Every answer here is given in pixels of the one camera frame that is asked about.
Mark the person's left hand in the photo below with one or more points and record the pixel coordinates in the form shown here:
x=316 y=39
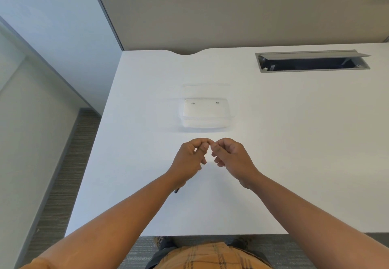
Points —
x=182 y=162

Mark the person's right hand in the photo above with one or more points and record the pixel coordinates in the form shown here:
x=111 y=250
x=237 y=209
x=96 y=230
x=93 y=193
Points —
x=237 y=164

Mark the person's right thumb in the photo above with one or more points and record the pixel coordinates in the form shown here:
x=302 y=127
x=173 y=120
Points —
x=215 y=150

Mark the person's left thumb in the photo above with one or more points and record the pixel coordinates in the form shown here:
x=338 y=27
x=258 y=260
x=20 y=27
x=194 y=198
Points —
x=201 y=149

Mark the person's right forearm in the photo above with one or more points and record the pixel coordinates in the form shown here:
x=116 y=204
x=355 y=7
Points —
x=307 y=220

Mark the person's left forearm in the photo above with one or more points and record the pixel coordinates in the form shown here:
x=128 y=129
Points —
x=115 y=226

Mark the clear plastic container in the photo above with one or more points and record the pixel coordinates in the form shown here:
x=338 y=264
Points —
x=206 y=112

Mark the orange plaid shirt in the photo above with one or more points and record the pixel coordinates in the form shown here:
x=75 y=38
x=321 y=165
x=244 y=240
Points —
x=209 y=258

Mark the dark trousers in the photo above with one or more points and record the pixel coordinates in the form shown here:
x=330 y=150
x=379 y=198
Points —
x=156 y=258

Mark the beige desk partition panel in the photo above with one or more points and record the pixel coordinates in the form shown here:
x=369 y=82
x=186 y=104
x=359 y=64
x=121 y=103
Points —
x=243 y=13

